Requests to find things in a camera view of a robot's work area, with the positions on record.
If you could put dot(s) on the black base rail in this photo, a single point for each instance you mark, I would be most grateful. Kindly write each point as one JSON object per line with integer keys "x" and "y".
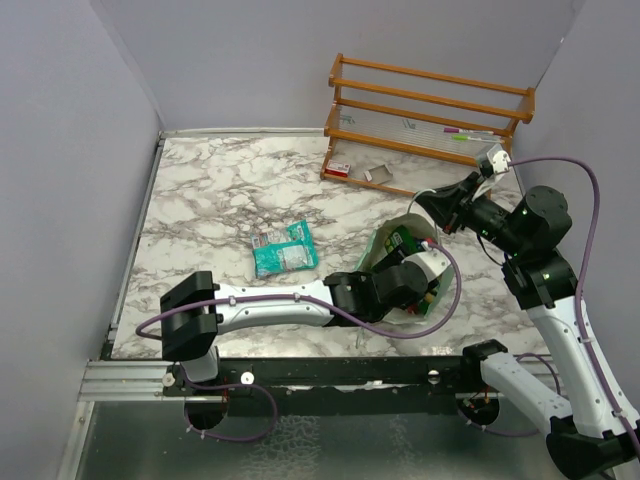
{"x": 331, "y": 386}

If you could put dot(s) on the green marker pen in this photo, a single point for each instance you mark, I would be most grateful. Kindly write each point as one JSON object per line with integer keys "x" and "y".
{"x": 468, "y": 138}

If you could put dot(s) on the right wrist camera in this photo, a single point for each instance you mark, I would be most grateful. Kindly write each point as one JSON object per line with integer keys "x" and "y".
{"x": 492, "y": 160}

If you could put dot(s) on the white paper bag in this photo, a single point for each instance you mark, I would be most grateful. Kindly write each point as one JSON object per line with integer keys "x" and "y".
{"x": 410, "y": 229}

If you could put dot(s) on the wooden shelf rack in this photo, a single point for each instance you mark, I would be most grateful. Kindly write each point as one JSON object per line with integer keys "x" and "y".
{"x": 408, "y": 131}

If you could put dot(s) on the pink marker pen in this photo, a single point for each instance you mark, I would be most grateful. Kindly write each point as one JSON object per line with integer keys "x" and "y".
{"x": 453, "y": 130}

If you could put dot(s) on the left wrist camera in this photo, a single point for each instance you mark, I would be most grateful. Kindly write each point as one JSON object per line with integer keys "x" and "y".
{"x": 431, "y": 260}

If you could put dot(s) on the teal snack packet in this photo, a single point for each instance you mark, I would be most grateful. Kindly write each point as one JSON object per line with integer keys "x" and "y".
{"x": 284, "y": 250}

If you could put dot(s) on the green snack packet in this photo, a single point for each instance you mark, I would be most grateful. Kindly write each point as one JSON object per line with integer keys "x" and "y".
{"x": 402, "y": 241}

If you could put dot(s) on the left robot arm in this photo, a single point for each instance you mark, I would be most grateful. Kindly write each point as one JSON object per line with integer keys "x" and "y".
{"x": 198, "y": 310}

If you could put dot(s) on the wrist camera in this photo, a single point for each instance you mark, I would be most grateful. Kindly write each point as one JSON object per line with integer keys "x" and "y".
{"x": 492, "y": 160}
{"x": 431, "y": 260}

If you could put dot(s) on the red white small box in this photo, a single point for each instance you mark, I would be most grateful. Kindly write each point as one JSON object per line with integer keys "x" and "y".
{"x": 338, "y": 169}

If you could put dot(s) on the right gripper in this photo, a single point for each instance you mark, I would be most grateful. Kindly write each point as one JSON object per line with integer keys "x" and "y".
{"x": 449, "y": 204}

